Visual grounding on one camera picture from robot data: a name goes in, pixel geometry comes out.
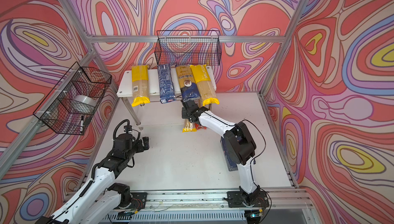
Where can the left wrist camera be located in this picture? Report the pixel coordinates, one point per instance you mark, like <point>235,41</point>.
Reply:
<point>128,128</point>

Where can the black wire basket back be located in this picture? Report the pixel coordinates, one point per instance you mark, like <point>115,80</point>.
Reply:
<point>188,47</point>

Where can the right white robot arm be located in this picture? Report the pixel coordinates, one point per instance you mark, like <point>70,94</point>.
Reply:
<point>238,140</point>

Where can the dark blue spaghetti bag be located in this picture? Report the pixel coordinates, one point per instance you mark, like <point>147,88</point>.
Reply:
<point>188,86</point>

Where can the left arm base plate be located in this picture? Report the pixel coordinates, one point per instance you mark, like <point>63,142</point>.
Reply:
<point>133,200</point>

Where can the blue Barilla pasta box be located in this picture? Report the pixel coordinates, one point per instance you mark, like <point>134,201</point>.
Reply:
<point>231,165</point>

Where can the black marker pen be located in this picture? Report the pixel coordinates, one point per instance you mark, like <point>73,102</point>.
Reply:
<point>82,125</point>

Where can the black wire basket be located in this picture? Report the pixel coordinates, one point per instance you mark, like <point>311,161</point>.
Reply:
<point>188,47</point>
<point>63,113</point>

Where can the blue spaghetti box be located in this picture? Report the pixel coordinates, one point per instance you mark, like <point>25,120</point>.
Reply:
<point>166,88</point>

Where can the black wire basket left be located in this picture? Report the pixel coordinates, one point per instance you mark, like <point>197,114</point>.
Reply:
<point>63,113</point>

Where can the red spaghetti bag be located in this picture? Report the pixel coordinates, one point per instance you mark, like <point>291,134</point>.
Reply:
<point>200,127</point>

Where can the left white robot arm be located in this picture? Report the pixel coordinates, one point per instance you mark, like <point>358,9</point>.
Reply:
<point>101,194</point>

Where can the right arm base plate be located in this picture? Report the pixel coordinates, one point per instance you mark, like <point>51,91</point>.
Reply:
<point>240,199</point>

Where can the silver tape roll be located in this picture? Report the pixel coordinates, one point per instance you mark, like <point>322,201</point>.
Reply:
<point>85,100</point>

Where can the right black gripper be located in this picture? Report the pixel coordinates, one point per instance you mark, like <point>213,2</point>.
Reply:
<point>184,114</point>

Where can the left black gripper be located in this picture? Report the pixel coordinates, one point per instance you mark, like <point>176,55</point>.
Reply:
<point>140,147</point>

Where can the white shelf with metal legs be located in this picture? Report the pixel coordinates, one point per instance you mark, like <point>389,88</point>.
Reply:
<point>125,90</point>

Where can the yellow spaghetti bag long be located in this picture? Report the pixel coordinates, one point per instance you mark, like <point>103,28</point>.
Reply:
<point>140,85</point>

